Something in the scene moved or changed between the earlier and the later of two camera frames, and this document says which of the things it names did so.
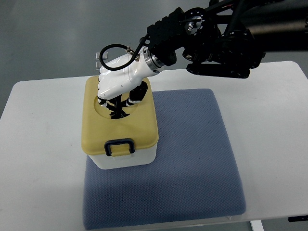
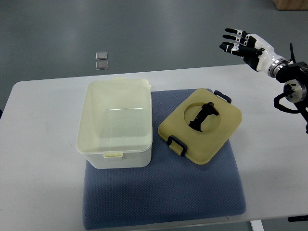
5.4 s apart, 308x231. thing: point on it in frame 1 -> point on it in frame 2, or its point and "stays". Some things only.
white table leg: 257,225 stays
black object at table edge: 298,218 stays
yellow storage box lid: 136,132 -> 199,126
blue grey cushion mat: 195,175 stays
